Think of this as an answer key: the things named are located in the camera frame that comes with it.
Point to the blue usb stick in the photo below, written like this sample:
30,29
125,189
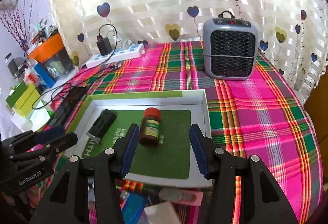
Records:
132,205

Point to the purple decorative branches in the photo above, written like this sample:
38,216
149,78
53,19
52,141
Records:
18,21

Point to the white usb charger block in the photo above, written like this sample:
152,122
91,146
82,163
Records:
162,213

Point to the black power adapter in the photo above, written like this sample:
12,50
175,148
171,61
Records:
104,46

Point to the blue white carton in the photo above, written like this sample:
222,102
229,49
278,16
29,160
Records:
45,79

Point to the black rectangular stamp device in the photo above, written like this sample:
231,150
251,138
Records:
101,125

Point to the brown bottle red cap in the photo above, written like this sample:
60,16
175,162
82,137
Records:
150,126

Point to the yellow green boxes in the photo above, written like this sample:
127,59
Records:
21,98

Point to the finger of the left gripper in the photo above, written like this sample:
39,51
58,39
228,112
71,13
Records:
29,139
49,149

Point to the black smartphone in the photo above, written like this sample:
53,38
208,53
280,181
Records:
67,106

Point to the heart pattern white curtain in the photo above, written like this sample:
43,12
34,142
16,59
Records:
293,32

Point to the green tissue pack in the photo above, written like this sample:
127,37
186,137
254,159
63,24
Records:
25,118

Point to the orange black storage box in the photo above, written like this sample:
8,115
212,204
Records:
53,57

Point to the pink grey folding holder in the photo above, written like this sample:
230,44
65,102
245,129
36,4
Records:
181,196

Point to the green white cardboard box tray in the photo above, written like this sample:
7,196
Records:
164,155

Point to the plaid pink green tablecloth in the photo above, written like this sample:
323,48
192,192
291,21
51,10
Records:
260,115

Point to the wooden cabinet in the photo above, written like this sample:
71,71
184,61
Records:
316,107

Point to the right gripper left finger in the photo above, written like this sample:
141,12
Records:
66,199

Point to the white blue power strip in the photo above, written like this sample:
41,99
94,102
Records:
134,51

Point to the grey mini fan heater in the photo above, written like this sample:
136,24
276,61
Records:
230,47

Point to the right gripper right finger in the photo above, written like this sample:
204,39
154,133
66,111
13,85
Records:
240,184

